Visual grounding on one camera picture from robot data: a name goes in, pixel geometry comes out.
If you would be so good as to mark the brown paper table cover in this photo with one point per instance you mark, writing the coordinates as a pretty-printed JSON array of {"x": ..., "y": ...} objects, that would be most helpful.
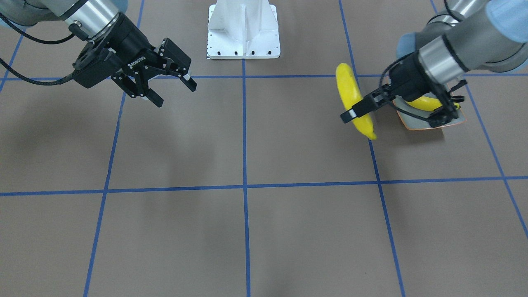
[{"x": 252, "y": 185}]

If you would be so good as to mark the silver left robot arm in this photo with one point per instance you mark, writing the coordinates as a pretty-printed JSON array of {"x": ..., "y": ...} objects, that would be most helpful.
[{"x": 467, "y": 35}]

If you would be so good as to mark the bright yellow banana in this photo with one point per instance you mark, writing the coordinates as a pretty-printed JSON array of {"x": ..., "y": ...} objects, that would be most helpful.
[{"x": 350, "y": 94}]

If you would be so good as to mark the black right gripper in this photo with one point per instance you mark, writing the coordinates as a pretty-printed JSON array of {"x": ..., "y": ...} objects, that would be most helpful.
[{"x": 125, "y": 44}]

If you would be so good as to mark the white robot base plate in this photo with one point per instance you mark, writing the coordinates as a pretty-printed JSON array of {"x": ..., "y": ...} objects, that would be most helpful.
[{"x": 243, "y": 29}]

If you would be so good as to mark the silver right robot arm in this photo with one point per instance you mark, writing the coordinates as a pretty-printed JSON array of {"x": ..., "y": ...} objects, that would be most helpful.
[{"x": 86, "y": 20}]

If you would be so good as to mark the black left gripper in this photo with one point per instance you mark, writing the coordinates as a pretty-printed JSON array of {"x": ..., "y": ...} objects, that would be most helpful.
[{"x": 408, "y": 76}]

